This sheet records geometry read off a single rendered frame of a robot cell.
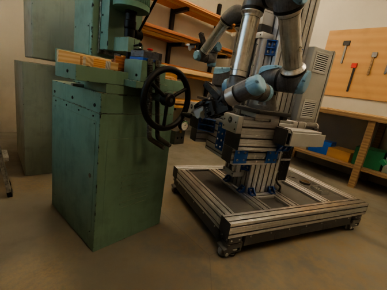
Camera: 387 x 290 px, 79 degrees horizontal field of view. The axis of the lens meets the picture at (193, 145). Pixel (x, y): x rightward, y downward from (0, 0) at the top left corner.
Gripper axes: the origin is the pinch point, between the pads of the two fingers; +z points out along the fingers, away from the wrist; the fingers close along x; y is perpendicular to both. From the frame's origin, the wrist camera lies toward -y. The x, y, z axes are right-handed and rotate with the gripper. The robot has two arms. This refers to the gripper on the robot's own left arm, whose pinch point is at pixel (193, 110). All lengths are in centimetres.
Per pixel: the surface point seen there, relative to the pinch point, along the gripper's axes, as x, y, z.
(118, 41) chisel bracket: -17, -44, 24
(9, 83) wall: -20, -122, 250
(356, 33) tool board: 309, -111, -51
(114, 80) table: -28.2, -17.6, 16.3
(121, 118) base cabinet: -22.9, -3.0, 24.8
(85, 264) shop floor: -37, 60, 54
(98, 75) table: -35.4, -18.2, 15.7
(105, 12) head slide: -21, -60, 25
